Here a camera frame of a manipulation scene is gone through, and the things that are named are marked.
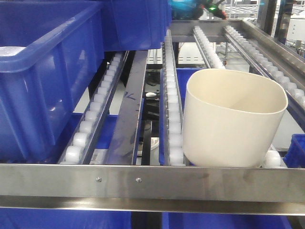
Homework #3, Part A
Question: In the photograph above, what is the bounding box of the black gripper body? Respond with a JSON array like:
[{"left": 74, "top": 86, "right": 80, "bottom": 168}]
[{"left": 192, "top": 0, "right": 226, "bottom": 20}]

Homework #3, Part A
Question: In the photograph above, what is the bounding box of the white round bin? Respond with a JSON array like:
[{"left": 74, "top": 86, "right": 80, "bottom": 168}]
[{"left": 182, "top": 69, "right": 288, "bottom": 167}]

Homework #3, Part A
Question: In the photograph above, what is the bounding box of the large blue bin rear left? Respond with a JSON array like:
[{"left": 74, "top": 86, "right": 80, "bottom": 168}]
[{"left": 102, "top": 0, "right": 172, "bottom": 52}]

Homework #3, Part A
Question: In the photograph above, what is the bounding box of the large blue bin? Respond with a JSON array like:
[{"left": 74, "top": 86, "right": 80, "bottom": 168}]
[
  {"left": 0, "top": 0, "right": 104, "bottom": 161},
  {"left": 102, "top": 0, "right": 172, "bottom": 52}
]

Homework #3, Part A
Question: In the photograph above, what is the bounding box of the small blue bin right edge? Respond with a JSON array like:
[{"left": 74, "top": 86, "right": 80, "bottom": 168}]
[{"left": 283, "top": 134, "right": 305, "bottom": 168}]

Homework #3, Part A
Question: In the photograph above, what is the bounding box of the large blue bin front left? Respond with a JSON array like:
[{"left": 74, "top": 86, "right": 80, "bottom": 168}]
[{"left": 0, "top": 0, "right": 104, "bottom": 161}]

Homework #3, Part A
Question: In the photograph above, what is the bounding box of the rear white roller track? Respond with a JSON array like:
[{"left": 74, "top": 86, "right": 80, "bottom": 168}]
[{"left": 193, "top": 26, "right": 225, "bottom": 69}]

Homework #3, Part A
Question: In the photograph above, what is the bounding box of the white roller track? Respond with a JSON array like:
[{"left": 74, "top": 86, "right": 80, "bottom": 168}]
[
  {"left": 261, "top": 145, "right": 287, "bottom": 169},
  {"left": 58, "top": 51, "right": 129, "bottom": 165},
  {"left": 161, "top": 29, "right": 187, "bottom": 167},
  {"left": 193, "top": 26, "right": 225, "bottom": 69}
]

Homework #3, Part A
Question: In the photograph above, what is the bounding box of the far right roller track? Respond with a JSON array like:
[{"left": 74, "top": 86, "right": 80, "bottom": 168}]
[{"left": 224, "top": 26, "right": 305, "bottom": 109}]

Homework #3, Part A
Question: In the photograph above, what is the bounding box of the stainless steel flow rack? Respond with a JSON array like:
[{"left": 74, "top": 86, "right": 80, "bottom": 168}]
[{"left": 0, "top": 18, "right": 305, "bottom": 229}]

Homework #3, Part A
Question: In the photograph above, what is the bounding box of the middle white roller track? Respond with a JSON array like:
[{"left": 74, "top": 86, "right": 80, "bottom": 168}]
[{"left": 161, "top": 29, "right": 187, "bottom": 167}]

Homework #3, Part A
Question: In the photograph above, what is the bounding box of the right white roller track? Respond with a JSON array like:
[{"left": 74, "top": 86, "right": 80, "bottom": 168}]
[{"left": 261, "top": 145, "right": 287, "bottom": 169}]

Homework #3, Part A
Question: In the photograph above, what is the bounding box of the left white roller track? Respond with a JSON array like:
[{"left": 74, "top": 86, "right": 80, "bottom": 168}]
[{"left": 58, "top": 51, "right": 129, "bottom": 165}]

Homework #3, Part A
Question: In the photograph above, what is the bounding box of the steel divider rail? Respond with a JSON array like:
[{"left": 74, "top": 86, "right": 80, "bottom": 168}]
[{"left": 105, "top": 50, "right": 148, "bottom": 165}]

